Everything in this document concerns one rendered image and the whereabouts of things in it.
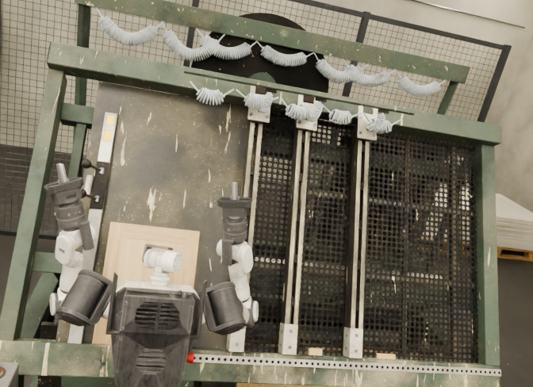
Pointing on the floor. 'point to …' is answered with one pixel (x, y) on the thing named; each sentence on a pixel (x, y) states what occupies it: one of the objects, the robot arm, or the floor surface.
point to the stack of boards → (513, 229)
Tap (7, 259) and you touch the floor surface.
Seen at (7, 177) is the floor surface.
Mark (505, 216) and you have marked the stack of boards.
